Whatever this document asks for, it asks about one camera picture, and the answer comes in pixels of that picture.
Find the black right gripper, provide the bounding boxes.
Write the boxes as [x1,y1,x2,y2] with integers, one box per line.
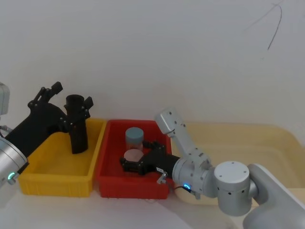
[119,140,181,180]

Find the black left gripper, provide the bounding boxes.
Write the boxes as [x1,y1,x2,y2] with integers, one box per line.
[4,81,94,158]

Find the jar with pink lid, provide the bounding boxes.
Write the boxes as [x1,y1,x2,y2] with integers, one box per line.
[123,148,144,163]

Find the black plastic cylinder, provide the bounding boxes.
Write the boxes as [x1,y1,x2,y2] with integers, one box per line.
[64,94,90,155]

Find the jar with grey-blue lid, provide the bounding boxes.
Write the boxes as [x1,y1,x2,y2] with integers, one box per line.
[125,127,145,151]

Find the red plastic bin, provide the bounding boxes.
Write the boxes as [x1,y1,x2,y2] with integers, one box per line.
[94,119,173,199]

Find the yellow plastic bin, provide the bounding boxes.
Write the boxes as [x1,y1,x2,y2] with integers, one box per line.
[18,118,107,198]

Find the white table cloth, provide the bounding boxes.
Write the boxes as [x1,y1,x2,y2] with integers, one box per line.
[0,183,253,229]

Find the cream plastic tray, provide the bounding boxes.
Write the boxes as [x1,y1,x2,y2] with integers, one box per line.
[166,121,305,206]

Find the thin dark cable silver plug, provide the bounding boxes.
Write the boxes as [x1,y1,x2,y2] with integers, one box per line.
[156,172,192,192]

